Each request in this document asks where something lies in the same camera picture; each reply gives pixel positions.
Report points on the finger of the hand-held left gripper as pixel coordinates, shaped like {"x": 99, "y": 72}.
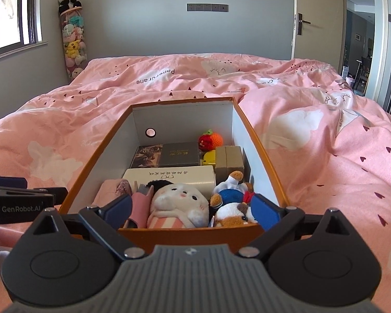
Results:
{"x": 6, "y": 182}
{"x": 57, "y": 195}

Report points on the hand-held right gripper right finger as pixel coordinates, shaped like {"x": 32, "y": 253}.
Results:
{"x": 263, "y": 212}

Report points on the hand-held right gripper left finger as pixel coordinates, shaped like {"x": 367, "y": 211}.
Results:
{"x": 120, "y": 207}

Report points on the pink pouch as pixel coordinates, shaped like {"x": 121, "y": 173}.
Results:
{"x": 140, "y": 208}

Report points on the brown white puppy plush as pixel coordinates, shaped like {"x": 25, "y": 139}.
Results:
{"x": 236, "y": 215}

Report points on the dark patterned box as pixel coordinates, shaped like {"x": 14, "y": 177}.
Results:
{"x": 146, "y": 156}

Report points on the gold square box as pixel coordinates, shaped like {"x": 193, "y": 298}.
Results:
{"x": 229, "y": 163}

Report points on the white bunny plush striped body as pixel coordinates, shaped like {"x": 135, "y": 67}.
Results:
{"x": 179, "y": 202}

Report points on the white rectangular box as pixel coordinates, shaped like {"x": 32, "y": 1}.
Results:
{"x": 182, "y": 177}

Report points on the yellow toy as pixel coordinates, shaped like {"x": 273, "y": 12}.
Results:
{"x": 209, "y": 159}

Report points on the orange cardboard box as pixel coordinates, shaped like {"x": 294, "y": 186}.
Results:
{"x": 189, "y": 238}

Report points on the black box with gold print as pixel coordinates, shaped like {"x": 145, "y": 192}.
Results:
{"x": 179, "y": 155}

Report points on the red orange crochet fruit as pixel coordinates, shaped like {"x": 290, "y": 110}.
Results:
{"x": 210, "y": 140}

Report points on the pink printed blanket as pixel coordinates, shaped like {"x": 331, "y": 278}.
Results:
{"x": 329, "y": 156}

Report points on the clear tube of plush toys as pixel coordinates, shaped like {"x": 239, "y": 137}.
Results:
{"x": 73, "y": 45}

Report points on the window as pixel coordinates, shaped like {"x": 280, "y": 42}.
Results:
{"x": 9, "y": 9}

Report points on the white door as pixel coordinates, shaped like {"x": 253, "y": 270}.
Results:
{"x": 316, "y": 32}

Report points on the panda plush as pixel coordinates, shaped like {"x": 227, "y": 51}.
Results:
{"x": 68, "y": 0}

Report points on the wall switch panel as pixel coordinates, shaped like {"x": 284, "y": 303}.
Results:
{"x": 207, "y": 7}

